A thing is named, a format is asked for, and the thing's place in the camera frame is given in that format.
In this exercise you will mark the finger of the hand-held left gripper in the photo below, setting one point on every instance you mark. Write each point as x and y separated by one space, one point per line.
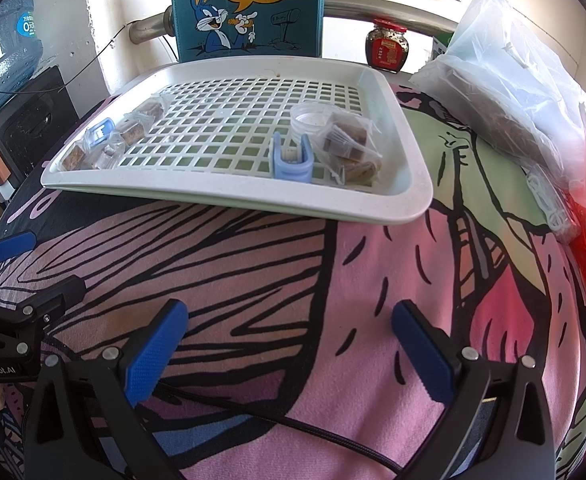
58 292
10 247

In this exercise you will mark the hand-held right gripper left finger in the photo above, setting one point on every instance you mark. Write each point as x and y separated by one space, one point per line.
155 355

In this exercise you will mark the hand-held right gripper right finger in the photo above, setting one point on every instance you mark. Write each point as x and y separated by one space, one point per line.
423 355

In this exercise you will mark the small clear empty-looking packet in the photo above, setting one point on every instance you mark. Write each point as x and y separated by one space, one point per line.
105 156

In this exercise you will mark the blue screw clamp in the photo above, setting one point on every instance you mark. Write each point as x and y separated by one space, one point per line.
293 172
100 130

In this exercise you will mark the white perforated tray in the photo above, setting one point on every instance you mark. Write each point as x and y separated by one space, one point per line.
408 185

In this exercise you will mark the small clear plastic jar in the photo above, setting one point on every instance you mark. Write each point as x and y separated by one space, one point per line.
310 120

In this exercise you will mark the black speaker box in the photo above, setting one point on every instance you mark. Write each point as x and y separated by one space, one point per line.
33 110

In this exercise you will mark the printed pink blanket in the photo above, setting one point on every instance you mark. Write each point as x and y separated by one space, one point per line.
273 280

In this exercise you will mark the packet of white clips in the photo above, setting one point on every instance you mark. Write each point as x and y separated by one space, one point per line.
553 210

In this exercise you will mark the large blue water jug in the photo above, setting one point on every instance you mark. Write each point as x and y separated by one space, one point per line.
3 50

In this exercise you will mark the large clear plastic bag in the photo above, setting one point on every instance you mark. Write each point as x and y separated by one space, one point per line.
513 75

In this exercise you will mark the red lid sauce jar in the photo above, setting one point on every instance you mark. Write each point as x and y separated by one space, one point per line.
387 47

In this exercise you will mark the green white carton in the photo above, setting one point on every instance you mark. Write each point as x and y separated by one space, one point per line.
440 45

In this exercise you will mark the teal cartoon tote bag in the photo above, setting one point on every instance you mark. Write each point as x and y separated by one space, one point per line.
273 30

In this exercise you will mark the metal pipe rail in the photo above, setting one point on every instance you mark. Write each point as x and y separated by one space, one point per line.
148 27

